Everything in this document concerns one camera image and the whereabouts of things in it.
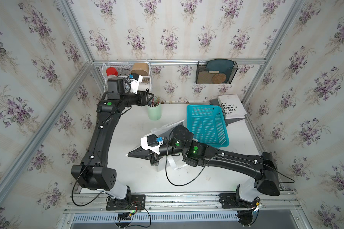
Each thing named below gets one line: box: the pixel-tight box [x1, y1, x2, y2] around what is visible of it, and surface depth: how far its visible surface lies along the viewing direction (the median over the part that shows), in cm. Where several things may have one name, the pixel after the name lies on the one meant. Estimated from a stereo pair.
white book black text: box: [217, 94, 248, 120], surface depth 109 cm
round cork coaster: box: [211, 73, 227, 84], surface depth 100 cm
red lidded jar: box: [106, 66, 119, 77], surface depth 94 cm
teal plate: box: [205, 59, 235, 74], surface depth 94 cm
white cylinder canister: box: [138, 82, 152, 93], surface depth 95 cm
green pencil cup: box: [147, 97, 162, 121], surface depth 104 cm
